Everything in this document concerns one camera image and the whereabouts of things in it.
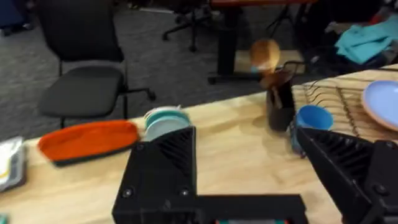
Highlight wooden spoon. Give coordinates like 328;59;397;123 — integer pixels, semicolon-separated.
249;38;284;110

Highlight grey flat box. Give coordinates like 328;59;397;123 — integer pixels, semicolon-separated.
0;136;27;192

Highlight black swivel chair base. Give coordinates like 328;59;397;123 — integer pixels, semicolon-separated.
161;6;218;53

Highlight orange tray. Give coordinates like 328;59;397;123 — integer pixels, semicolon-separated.
37;119;141;167

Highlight black desk leg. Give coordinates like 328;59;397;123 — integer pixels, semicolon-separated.
207;5;262;85

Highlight blue plastic cup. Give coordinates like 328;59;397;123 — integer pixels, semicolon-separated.
290;105;335;156

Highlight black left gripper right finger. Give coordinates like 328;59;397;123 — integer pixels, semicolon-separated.
297;126;398;224

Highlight light blue plate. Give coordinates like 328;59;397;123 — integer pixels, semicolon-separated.
361;80;398;131

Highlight teal cloth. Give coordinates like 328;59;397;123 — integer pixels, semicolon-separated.
334;15;398;65

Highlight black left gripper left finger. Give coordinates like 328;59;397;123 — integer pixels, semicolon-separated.
111;126;198;224

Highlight black cutlery holder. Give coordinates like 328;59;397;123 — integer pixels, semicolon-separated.
266;70;296;131

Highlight black office chair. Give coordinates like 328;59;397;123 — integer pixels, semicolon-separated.
34;0;157;129

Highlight black wire dish rack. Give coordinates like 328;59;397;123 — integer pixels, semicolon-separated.
282;60;398;144

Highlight stack of pastel plates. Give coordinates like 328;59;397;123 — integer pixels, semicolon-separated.
143;105;191;142

